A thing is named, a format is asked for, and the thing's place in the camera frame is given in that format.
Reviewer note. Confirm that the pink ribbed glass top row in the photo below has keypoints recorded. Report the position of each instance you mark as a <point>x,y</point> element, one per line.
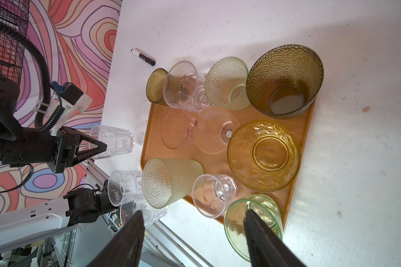
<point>176,129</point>

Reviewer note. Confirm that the black wire basket left wall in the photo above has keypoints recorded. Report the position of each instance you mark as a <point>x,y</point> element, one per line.
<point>16,15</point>

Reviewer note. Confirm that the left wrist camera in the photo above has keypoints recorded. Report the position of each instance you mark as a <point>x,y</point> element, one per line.
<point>53,112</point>

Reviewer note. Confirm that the clear faceted glass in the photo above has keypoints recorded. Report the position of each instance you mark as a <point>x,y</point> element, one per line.
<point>184,88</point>

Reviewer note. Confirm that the orange brown plastic tray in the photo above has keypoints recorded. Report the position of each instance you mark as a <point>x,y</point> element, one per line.
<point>296,128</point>

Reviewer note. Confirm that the bright green faceted glass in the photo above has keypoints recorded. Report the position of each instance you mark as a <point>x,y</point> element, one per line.
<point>264,206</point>

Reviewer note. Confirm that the olive brown textured glass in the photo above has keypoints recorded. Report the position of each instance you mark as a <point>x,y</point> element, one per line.
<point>285,81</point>

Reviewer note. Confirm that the pale green glass front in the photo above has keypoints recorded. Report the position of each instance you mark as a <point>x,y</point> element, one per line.
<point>165,181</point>

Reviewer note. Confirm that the small clear glass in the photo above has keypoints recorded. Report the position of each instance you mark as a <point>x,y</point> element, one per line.
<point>212,193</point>

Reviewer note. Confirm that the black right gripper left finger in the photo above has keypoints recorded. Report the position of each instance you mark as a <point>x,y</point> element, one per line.
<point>124,250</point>

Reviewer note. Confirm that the yellow faceted glass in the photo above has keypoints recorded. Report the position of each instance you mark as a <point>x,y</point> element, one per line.
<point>261,160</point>

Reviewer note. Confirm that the black and white marker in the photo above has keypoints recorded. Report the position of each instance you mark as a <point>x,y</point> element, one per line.
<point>144,56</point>

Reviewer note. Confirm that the olive glass front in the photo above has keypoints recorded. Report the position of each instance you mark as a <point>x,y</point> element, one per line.
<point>154,87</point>

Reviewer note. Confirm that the pale green textured glass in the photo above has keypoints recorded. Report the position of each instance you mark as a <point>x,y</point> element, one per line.
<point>225,84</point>

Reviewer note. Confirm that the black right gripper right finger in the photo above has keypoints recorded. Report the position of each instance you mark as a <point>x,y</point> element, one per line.
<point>265,248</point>

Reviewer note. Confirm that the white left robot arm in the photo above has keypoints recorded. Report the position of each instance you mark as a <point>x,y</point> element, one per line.
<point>10,128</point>

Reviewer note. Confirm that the pink textured glass front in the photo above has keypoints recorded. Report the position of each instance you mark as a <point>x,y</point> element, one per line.
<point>213,129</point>

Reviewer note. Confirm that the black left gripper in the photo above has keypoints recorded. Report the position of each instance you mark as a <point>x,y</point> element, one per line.
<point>58,152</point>

